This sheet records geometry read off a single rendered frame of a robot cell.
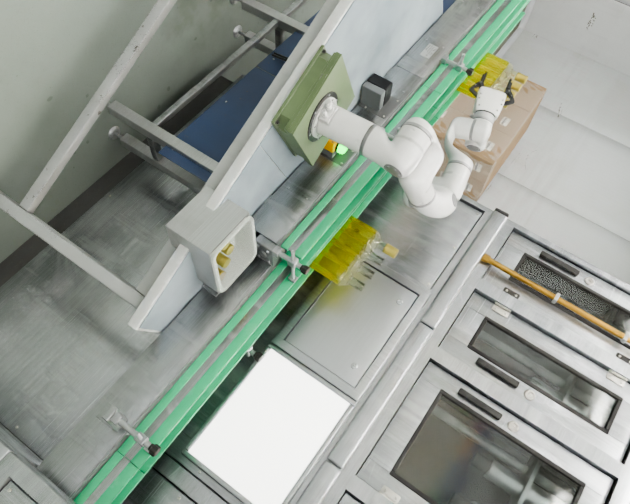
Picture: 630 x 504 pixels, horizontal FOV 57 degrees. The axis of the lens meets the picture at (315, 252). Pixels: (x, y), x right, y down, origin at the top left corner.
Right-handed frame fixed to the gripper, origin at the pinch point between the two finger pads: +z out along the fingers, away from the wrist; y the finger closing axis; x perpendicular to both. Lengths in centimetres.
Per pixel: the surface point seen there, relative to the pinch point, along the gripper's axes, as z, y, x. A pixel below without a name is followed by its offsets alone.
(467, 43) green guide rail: 16.9, -14.6, -10.8
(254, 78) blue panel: -31, -84, 4
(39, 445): -171, -95, 27
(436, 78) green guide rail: -5.7, -21.2, -2.2
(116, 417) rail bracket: -149, -67, 53
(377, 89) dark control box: -25.3, -38.5, 15.1
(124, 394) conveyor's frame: -145, -72, 41
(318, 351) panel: -116, -27, 12
